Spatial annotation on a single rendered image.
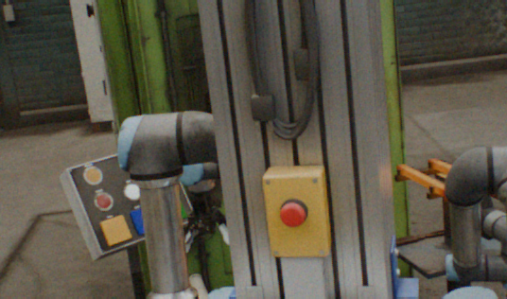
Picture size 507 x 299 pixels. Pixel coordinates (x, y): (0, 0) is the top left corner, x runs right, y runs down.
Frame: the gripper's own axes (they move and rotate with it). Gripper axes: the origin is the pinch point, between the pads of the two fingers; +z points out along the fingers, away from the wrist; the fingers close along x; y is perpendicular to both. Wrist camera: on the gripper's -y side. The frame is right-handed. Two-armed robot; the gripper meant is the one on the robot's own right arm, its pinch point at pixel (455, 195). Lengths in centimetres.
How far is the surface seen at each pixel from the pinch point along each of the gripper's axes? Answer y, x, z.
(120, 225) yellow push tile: -5, -99, 23
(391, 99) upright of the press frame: -19, 7, 54
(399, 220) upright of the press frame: 28, 8, 54
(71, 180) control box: -20, -110, 28
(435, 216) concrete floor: 97, 105, 203
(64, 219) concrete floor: 97, -110, 339
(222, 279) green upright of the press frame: 37, -63, 58
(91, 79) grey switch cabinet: 43, -56, 593
